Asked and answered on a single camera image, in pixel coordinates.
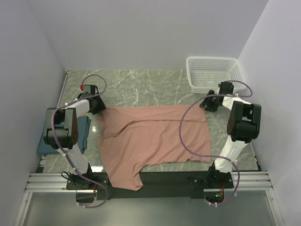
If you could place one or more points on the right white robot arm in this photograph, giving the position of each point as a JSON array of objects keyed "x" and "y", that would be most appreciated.
[{"x": 243, "y": 123}]

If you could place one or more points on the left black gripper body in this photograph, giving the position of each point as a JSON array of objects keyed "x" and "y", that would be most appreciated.
[{"x": 100, "y": 106}]

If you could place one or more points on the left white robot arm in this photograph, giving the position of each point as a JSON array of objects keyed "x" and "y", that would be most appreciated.
[{"x": 62, "y": 134}]

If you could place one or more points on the pink t shirt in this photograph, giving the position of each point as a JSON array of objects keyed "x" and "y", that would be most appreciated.
[{"x": 134, "y": 137}]

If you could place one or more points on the black base beam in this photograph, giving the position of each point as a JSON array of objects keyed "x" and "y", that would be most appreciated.
[{"x": 155, "y": 185}]

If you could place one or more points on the folded blue t shirt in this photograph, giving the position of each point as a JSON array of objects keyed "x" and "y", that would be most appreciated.
[{"x": 83, "y": 126}]

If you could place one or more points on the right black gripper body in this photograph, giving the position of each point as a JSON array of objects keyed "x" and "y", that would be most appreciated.
[{"x": 211, "y": 103}]

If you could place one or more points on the white plastic basket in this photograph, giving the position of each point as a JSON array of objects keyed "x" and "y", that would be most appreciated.
[{"x": 205, "y": 73}]

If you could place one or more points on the aluminium frame rail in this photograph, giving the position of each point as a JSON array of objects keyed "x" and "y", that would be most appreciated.
[{"x": 54, "y": 182}]

